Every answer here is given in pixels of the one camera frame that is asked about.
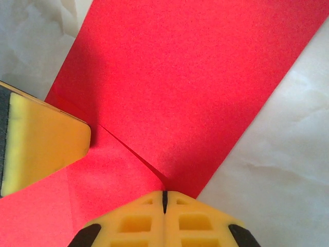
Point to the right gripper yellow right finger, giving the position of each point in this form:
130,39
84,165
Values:
203,226

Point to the red square paper sheet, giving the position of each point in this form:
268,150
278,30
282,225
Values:
180,90

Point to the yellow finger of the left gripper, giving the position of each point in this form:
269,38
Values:
46,144

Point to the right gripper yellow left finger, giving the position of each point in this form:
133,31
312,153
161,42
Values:
128,226

